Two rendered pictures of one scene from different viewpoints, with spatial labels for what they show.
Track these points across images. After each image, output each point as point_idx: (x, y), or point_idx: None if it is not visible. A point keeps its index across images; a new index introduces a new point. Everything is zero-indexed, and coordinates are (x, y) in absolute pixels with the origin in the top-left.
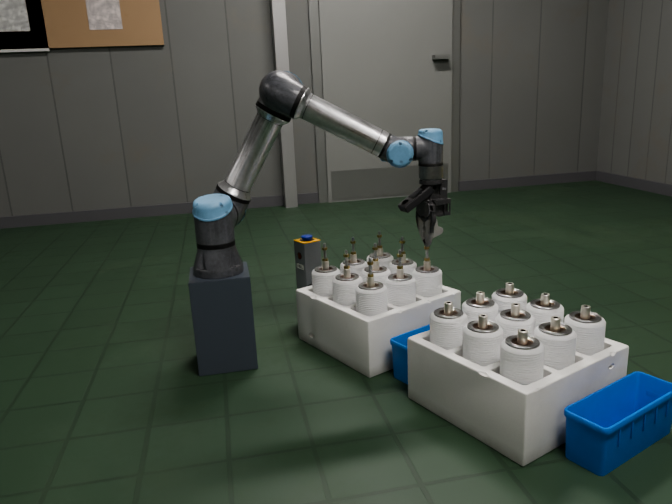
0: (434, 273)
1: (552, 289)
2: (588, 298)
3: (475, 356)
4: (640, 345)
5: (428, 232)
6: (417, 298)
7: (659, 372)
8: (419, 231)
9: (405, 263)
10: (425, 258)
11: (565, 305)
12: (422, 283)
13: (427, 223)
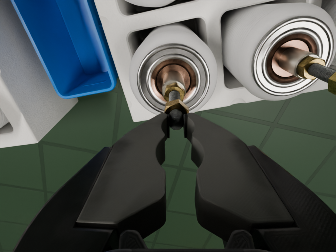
0: (133, 80)
1: (213, 241)
2: (175, 246)
3: None
4: None
5: (124, 146)
6: (142, 13)
7: (11, 191)
8: (229, 137)
9: (266, 55)
10: (171, 87)
11: (172, 226)
12: (146, 39)
13: (124, 194)
